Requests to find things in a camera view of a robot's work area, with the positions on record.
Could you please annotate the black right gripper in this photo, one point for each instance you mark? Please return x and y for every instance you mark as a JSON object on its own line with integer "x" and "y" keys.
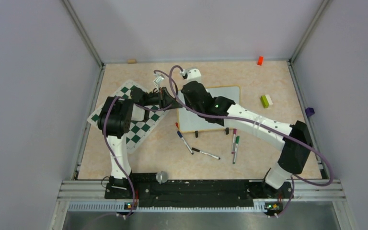
{"x": 186, "y": 100}

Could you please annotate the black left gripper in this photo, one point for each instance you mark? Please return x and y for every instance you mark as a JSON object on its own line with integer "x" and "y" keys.
{"x": 165, "y": 99}

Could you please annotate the yellow framed whiteboard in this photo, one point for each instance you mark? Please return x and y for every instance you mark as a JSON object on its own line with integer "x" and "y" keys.
{"x": 189, "y": 122}

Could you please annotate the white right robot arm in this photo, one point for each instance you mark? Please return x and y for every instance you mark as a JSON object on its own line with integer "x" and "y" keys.
{"x": 292, "y": 140}

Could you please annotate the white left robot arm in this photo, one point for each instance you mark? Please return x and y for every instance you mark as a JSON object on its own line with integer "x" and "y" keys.
{"x": 114, "y": 122}

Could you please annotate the blue whiteboard marker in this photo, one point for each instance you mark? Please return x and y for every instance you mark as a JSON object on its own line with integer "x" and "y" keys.
{"x": 185, "y": 142}

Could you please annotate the purple whiteboard marker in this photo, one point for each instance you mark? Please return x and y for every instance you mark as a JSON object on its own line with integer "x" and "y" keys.
{"x": 233, "y": 141}

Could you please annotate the black whiteboard marker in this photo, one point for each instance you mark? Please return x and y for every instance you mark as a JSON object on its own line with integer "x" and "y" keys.
{"x": 206, "y": 153}

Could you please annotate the green whiteboard marker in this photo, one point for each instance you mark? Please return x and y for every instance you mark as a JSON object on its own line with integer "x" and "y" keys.
{"x": 236, "y": 149}

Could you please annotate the green white chessboard mat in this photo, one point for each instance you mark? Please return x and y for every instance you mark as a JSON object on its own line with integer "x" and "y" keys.
{"x": 138, "y": 131}

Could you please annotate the small wooden cork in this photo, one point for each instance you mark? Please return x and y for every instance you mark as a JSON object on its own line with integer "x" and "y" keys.
{"x": 131, "y": 61}

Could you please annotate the green white toy brick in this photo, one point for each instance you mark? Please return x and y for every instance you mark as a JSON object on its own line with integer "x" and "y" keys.
{"x": 266, "y": 101}

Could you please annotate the orange toy block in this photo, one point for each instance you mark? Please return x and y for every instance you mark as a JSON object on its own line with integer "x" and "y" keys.
{"x": 260, "y": 61}

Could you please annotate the silver round knob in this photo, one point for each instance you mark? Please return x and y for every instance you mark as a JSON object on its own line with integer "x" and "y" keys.
{"x": 161, "y": 177}

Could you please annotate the purple toy block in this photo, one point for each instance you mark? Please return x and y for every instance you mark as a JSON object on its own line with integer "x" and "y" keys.
{"x": 309, "y": 111}

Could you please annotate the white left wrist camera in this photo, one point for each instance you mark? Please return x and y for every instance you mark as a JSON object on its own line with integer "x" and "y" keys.
{"x": 158, "y": 80}

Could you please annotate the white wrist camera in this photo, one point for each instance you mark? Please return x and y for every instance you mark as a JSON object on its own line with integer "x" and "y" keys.
{"x": 192, "y": 74}
{"x": 158, "y": 80}

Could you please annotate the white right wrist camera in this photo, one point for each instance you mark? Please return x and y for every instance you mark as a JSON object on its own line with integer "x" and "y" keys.
{"x": 192, "y": 74}

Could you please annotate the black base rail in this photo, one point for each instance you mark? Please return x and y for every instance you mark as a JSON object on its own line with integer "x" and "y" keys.
{"x": 144, "y": 188}

